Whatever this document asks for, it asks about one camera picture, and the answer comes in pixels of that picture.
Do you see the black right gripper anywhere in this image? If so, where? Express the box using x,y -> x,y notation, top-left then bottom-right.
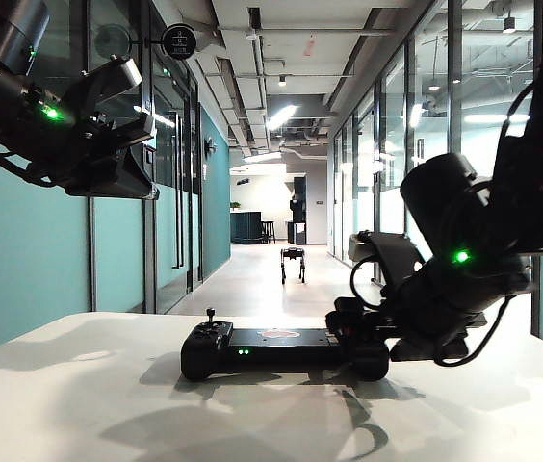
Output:
324,283 -> 489,362

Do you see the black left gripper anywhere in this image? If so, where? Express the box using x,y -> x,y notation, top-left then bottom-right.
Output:
54,113 -> 160,199

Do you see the black remote control with sticker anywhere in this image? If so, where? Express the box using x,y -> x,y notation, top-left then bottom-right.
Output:
180,307 -> 390,384

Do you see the black quadruped robot dog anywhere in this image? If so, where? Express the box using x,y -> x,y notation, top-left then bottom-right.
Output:
279,247 -> 307,286

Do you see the dark bar counter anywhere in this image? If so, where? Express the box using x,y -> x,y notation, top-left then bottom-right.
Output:
230,211 -> 264,245

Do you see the round black hanging sign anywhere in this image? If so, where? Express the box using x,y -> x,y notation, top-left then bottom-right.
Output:
161,23 -> 198,61

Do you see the long linear ceiling light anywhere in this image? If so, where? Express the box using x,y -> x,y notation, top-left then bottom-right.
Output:
266,104 -> 297,132

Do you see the black right camera cable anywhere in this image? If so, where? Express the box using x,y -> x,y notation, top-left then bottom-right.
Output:
350,257 -> 391,312

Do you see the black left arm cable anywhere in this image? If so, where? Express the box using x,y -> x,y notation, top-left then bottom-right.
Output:
0,139 -> 68,189

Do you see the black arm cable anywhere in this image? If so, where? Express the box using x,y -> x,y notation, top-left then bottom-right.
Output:
500,81 -> 537,155
0,139 -> 68,189

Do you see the long black door handle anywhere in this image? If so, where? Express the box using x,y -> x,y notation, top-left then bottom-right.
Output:
169,111 -> 186,270

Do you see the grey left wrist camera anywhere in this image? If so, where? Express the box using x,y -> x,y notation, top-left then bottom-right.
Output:
81,55 -> 143,105

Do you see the black right gripper cable loop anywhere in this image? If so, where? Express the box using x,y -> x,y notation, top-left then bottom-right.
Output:
432,293 -> 516,368

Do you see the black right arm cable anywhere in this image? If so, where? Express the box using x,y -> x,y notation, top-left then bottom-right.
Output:
500,81 -> 537,155

